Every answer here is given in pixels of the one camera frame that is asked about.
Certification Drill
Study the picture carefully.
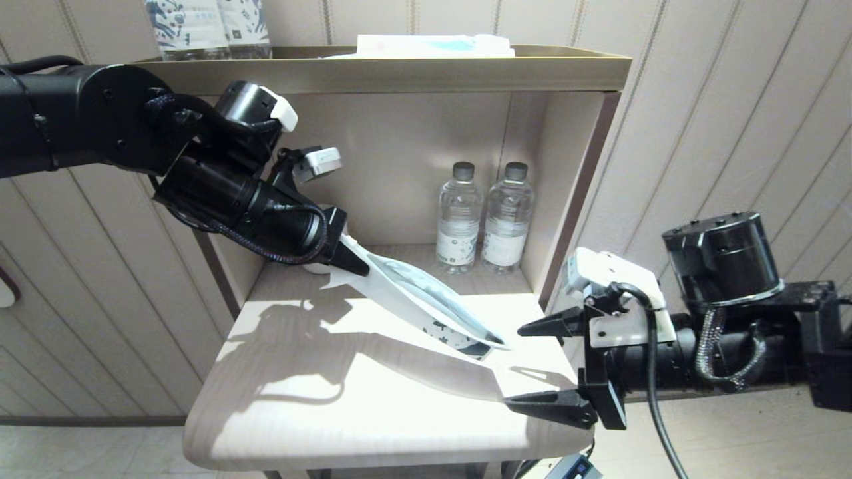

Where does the white floral zip pouch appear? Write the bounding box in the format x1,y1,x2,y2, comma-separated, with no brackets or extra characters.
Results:
319,233,510,360

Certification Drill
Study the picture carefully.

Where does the beige wooden shelf cabinet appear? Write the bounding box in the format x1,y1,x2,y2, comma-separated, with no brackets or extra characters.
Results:
123,45,633,479

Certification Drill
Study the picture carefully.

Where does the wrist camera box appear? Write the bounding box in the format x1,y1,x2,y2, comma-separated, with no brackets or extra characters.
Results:
566,247,676,348
293,146,342,184

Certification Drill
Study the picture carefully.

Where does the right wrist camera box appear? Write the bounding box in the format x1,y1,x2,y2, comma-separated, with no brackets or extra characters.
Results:
566,247,676,348

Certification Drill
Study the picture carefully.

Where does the water bottle blue floral label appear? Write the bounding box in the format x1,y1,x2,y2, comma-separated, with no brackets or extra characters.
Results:
220,0,272,61
145,0,230,62

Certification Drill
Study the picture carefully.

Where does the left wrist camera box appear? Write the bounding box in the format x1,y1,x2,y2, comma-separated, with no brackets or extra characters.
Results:
293,146,342,184

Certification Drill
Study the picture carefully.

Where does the braided right arm cable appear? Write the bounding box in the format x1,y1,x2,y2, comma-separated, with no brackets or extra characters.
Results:
696,307,767,392

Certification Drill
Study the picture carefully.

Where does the white wall fixture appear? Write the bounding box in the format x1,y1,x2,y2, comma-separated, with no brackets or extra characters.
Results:
0,266,21,308

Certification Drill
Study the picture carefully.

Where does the clear water bottle grey cap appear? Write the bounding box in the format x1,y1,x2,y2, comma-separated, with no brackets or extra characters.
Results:
436,162,483,275
481,162,535,275

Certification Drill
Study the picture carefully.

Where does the white packet with blue stripe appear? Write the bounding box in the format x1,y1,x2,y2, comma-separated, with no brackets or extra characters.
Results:
326,35,517,61

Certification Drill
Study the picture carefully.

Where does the silver power adapter box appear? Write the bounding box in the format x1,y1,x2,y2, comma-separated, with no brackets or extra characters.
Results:
546,454,603,479

